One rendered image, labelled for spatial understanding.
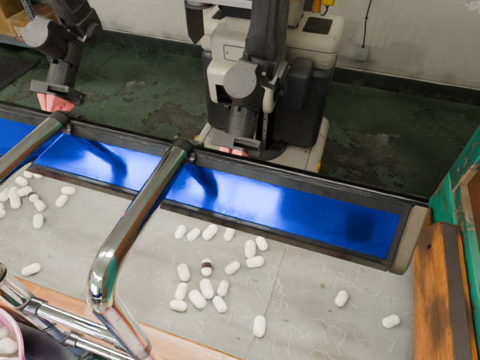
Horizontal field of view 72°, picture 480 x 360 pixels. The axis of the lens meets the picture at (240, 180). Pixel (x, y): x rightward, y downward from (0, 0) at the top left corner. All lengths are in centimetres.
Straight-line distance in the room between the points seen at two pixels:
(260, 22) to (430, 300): 52
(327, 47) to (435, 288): 92
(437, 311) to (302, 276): 23
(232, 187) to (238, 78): 28
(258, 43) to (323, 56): 72
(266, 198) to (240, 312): 35
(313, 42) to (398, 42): 131
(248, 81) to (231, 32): 54
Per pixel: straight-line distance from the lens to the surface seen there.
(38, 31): 84
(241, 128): 63
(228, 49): 110
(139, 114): 235
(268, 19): 59
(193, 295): 64
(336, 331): 65
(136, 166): 38
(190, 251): 70
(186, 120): 223
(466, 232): 68
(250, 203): 34
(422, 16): 250
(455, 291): 62
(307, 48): 132
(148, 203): 29
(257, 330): 61
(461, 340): 58
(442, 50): 260
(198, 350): 60
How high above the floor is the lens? 134
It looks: 48 degrees down
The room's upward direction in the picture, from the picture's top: straight up
